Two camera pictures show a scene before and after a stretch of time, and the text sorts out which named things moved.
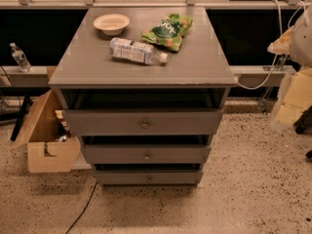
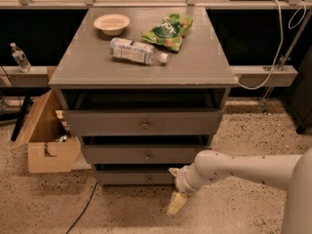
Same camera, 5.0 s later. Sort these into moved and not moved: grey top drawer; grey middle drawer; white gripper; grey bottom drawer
Moved: white gripper
Not moved: grey top drawer; grey bottom drawer; grey middle drawer
